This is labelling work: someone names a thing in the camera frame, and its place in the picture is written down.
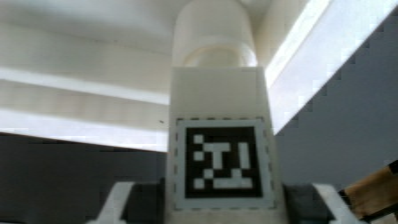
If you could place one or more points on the white square tabletop part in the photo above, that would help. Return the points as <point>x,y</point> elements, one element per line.
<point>90,51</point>

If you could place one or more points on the white leg with tag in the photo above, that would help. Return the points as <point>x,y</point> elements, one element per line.
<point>223,177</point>

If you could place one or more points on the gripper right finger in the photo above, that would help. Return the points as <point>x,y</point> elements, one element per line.
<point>316,205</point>

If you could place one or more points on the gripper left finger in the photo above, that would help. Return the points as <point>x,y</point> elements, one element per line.
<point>134,204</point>

